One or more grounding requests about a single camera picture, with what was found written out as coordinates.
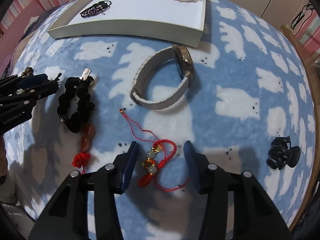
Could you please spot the white shallow tray box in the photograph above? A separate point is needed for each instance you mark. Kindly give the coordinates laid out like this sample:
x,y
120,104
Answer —
x,y
150,10

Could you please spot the pink headboard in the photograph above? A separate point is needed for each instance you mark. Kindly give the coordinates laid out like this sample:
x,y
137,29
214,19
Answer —
x,y
25,8

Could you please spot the wooden bed footboard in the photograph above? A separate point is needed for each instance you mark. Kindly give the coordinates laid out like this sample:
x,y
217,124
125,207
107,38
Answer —
x,y
305,55

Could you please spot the black scrunchie with silver charm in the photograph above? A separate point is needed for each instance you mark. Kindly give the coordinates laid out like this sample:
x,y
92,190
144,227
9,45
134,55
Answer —
x,y
82,105

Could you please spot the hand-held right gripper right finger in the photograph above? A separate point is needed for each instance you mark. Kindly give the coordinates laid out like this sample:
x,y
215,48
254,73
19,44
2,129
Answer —
x,y
191,165

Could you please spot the red agate pendant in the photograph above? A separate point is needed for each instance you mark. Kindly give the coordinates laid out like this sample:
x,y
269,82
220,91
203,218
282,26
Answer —
x,y
86,140

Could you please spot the purple striped quilt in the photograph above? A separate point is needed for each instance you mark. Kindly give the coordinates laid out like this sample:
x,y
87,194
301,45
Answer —
x,y
10,55

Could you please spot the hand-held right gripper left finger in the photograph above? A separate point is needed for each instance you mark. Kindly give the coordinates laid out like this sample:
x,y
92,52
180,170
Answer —
x,y
130,165

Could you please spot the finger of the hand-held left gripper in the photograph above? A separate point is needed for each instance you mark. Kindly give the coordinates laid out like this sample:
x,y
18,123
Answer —
x,y
42,91
33,80

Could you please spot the black hair claw clip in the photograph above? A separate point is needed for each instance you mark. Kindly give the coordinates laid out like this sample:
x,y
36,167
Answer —
x,y
282,152

